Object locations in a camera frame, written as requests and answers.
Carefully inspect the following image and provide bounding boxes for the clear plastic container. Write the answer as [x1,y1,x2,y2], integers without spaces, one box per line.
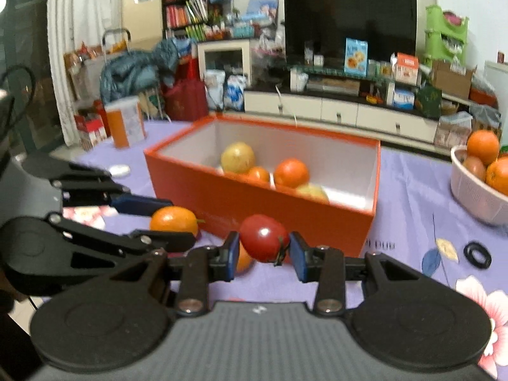
[434,111,473,131]

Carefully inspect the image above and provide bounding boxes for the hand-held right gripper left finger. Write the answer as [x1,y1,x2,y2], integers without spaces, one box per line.
[85,231,241,318]

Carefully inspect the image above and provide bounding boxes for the white TV stand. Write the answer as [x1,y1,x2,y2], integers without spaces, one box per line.
[243,63,441,144]

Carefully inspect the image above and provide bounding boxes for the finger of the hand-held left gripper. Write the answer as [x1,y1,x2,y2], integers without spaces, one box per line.
[45,212,198,284]
[24,153,174,218]

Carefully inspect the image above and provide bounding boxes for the small orange tangerine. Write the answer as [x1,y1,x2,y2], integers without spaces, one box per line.
[234,242,255,274]
[247,166,271,184]
[150,205,199,239]

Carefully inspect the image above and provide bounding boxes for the black bookshelf with books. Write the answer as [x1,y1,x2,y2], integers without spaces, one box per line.
[161,0,233,42]

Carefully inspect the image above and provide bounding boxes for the orange white carton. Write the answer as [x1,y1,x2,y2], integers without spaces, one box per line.
[394,53,419,86]

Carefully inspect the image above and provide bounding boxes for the blue snack bag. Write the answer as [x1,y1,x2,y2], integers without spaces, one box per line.
[344,38,368,77]

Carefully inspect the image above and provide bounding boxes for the brown cardboard box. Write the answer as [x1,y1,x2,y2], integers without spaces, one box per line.
[431,59,477,100]

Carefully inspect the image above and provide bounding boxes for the black television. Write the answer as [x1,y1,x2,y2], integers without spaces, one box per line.
[283,0,418,68]

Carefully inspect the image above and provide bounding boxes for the blue white box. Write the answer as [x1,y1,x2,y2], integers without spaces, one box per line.
[393,89,415,110]

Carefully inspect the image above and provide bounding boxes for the red tomato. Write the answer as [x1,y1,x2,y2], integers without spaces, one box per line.
[239,214,290,263]

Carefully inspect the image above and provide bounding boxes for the dark green bag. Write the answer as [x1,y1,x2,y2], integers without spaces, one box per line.
[415,85,443,119]

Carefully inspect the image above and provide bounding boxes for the white glass-door cabinet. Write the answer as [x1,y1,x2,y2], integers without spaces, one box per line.
[197,39,252,88]

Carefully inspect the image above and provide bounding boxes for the blue jacket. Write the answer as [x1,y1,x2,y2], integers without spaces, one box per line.
[99,40,179,104]

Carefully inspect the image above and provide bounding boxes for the white colander bowl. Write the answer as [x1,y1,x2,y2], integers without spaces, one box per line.
[450,145,508,227]

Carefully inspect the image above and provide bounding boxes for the purple floral tablecloth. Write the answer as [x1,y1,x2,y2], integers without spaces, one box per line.
[51,117,508,381]

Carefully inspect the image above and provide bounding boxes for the red white box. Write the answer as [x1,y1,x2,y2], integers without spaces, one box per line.
[73,113,110,151]

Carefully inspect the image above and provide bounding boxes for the orange cardboard box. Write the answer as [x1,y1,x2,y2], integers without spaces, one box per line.
[144,115,382,258]

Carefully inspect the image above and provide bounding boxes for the green stacking rack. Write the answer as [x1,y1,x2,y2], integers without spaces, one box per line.
[423,5,470,68]

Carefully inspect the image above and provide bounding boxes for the standing air conditioner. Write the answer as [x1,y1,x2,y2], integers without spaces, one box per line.
[121,0,163,42]

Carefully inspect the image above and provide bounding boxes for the blue picture board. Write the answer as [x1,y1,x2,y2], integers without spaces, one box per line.
[246,0,279,20]

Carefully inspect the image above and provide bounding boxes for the blue white sack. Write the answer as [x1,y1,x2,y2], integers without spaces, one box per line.
[224,75,247,111]

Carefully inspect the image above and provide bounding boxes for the brown kiwi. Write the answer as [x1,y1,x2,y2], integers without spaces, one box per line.
[462,155,487,183]

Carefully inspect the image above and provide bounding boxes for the black metal trolley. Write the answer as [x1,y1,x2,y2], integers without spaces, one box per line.
[102,28,131,64]

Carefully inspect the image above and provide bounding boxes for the white curtain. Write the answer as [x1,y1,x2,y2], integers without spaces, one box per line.
[48,0,86,147]

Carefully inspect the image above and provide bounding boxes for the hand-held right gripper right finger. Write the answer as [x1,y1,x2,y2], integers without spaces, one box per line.
[289,231,449,318]

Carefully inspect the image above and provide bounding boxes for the red bag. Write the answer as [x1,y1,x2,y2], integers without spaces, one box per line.
[164,78,209,122]

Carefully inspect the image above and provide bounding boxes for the black ring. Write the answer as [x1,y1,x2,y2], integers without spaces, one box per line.
[464,241,493,269]

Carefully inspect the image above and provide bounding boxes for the orange white canister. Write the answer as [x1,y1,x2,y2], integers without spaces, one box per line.
[105,96,147,149]

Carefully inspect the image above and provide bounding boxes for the orange mandarin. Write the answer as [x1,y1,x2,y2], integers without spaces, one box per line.
[274,158,310,189]

